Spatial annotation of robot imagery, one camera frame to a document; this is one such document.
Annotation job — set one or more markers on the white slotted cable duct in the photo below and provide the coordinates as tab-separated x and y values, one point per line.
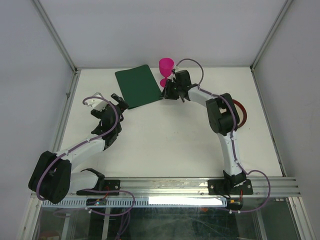
140	202

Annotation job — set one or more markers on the aluminium frame post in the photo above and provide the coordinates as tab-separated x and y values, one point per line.
272	31
54	34

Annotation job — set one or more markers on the aluminium left frame post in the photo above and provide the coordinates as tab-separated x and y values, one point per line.
54	34

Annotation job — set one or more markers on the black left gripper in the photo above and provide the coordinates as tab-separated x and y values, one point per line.
123	105

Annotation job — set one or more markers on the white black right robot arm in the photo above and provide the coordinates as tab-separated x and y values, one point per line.
223	119

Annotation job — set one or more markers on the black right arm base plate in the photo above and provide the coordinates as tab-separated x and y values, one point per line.
223	187

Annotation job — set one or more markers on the aluminium front rail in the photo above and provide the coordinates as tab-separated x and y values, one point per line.
275	187

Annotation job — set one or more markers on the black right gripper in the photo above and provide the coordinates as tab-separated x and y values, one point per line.
166	93

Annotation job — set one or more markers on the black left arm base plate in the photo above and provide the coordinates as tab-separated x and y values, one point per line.
103	187

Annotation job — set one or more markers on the pink plastic goblet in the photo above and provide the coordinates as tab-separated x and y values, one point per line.
166	66

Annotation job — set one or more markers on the aluminium right frame post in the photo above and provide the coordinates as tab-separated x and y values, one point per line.
272	31

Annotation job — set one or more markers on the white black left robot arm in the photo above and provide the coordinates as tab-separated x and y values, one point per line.
53	177

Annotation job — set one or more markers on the green placemat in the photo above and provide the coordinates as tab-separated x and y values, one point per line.
138	86

